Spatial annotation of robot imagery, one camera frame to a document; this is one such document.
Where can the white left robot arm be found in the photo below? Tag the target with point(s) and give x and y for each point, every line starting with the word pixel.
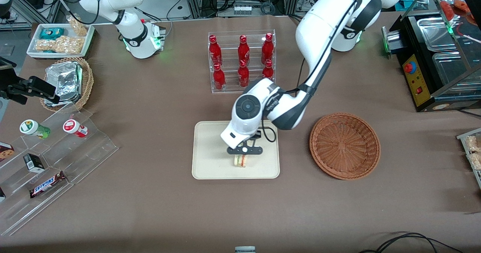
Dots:
pixel 319 27

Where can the white power strip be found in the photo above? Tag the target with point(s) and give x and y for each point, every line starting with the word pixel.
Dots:
pixel 242 9

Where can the teal snack packet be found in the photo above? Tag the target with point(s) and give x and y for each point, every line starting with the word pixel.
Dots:
pixel 52 33

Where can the triangular sandwich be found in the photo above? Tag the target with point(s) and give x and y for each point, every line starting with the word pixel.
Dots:
pixel 241 161

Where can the black food warmer cabinet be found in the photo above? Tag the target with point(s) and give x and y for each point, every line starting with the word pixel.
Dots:
pixel 428 95

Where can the light tan wicker basket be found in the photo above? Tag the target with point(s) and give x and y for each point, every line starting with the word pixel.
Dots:
pixel 88 81

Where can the green drink bottle white lid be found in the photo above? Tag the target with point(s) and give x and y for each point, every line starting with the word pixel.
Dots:
pixel 32 128

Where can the orange fried food pieces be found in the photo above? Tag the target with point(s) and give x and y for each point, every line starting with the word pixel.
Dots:
pixel 456 8

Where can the red cola bottle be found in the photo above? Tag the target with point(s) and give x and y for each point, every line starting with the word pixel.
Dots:
pixel 267 49
pixel 243 50
pixel 219 79
pixel 215 52
pixel 243 74
pixel 267 70

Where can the clear bag of peanuts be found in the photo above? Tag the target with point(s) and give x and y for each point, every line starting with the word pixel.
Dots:
pixel 60 45
pixel 78 25

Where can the Snickers chocolate bar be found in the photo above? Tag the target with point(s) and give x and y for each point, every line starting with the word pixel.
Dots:
pixel 47 184

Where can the brown round wicker basket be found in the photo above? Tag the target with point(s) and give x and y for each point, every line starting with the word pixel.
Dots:
pixel 344 146

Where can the small grey device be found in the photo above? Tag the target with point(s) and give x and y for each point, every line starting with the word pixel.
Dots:
pixel 245 249

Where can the clear acrylic step display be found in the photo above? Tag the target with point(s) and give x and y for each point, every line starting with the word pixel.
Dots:
pixel 86 151

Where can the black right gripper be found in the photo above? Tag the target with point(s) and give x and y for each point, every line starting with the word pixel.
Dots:
pixel 23 87

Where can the brown cookie box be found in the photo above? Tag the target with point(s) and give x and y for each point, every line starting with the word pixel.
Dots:
pixel 5 151

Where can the clear wrapped rice cracker pack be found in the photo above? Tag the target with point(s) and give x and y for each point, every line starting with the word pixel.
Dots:
pixel 474 144
pixel 476 161

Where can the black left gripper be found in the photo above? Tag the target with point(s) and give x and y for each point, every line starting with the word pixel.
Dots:
pixel 258 134

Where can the white rack with snacks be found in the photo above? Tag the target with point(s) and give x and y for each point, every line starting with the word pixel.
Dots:
pixel 474 178

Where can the clear acrylic bottle rack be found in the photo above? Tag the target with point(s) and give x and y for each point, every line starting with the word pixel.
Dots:
pixel 229 87

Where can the small black carton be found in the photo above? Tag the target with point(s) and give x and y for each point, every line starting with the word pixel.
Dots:
pixel 34 162

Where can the beige plastic serving tray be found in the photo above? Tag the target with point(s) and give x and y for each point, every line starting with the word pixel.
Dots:
pixel 210 151

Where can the red drink bottle white lid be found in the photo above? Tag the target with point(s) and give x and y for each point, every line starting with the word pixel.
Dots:
pixel 74 127

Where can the steel food pan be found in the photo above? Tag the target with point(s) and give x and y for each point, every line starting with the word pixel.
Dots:
pixel 451 68
pixel 436 33

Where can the white rectangular snack tray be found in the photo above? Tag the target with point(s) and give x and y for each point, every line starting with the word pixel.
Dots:
pixel 34 52

